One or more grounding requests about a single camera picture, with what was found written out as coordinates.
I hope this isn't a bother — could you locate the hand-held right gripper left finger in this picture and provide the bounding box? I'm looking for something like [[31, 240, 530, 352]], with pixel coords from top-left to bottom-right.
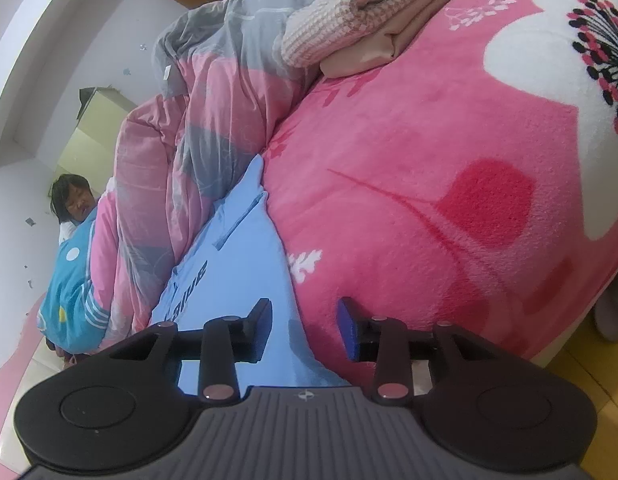
[[109, 298, 274, 404]]

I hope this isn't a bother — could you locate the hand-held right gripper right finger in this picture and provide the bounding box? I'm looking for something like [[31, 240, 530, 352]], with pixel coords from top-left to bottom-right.
[[337, 297, 502, 404]]

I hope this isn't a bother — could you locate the light blue t-shirt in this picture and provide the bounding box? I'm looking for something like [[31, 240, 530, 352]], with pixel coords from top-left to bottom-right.
[[149, 152, 354, 396]]

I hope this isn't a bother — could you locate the pink grey teal floral quilt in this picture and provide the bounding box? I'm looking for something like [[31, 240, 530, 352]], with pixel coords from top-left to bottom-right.
[[39, 0, 352, 361]]

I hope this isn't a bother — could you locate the pink headboard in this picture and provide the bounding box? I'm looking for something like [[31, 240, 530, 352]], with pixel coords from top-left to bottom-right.
[[0, 295, 64, 386]]

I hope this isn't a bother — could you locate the pale yellow cabinet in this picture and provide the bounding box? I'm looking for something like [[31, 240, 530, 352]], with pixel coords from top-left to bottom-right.
[[56, 87, 134, 196]]

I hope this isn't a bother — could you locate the grey fabric item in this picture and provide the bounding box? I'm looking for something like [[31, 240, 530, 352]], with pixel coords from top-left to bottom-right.
[[594, 275, 618, 343]]

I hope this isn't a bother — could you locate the beige folded cloth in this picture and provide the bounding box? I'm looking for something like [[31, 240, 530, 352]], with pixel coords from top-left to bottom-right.
[[319, 0, 472, 80]]

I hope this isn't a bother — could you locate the cream waffle knit cloth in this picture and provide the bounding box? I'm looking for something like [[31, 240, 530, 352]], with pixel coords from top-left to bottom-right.
[[281, 0, 462, 68]]

